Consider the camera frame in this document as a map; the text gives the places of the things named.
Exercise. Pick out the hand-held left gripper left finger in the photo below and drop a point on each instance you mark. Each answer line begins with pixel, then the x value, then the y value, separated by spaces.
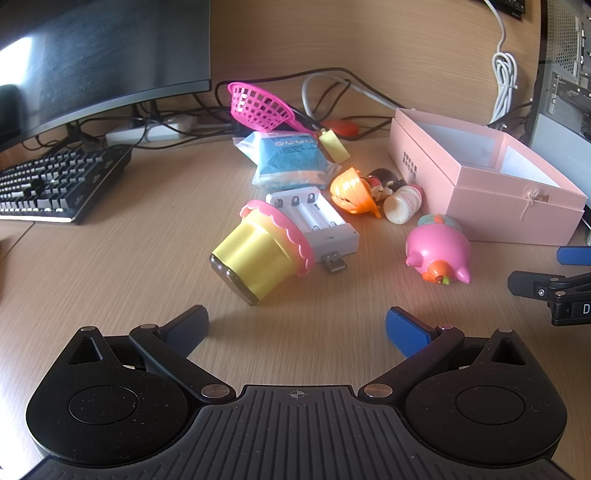
pixel 187 330

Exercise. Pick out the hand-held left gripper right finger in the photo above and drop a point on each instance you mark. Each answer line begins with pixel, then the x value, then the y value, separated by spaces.
pixel 408 332

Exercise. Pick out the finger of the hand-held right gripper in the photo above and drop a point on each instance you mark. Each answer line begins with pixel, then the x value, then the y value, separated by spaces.
pixel 531 284
pixel 575 255

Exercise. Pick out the pink cardboard box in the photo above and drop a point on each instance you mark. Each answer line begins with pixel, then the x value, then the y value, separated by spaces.
pixel 508 203

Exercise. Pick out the pink pig toy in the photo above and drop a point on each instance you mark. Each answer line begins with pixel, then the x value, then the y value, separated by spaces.
pixel 438 249

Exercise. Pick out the yellow pink cupcake toy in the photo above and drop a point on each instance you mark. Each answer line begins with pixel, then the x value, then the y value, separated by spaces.
pixel 254 258

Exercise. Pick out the small white toy bottle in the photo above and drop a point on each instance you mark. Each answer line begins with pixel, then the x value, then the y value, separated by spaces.
pixel 399 207

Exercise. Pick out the white battery charger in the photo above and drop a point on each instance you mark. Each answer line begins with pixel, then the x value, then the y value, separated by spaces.
pixel 323 221

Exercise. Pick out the orange shell toy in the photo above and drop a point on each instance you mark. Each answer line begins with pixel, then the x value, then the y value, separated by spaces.
pixel 351 189

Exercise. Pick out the small black red figure toy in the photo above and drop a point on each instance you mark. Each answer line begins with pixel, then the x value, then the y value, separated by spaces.
pixel 385 177

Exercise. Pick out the blue tissue packet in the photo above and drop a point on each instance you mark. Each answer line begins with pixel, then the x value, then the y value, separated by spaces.
pixel 286 157

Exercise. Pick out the red round plastic toy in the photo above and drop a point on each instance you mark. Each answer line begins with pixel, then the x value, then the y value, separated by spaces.
pixel 344 128

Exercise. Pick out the pink plastic toy basket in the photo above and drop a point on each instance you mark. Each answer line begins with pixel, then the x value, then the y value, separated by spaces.
pixel 258 106

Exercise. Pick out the wooden desktop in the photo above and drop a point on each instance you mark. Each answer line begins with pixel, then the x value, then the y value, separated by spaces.
pixel 115 277

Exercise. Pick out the right computer monitor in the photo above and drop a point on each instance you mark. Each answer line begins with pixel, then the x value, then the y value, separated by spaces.
pixel 563 92

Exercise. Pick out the white power strip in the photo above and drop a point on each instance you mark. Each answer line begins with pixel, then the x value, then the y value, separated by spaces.
pixel 157 133

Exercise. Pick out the black mechanical keyboard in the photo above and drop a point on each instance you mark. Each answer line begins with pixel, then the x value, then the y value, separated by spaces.
pixel 55 180

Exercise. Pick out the black curved computer monitor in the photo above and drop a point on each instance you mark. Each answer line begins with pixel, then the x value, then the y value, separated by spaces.
pixel 92 55

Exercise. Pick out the black wall socket strip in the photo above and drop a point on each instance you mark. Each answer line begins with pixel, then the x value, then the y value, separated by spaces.
pixel 508 5

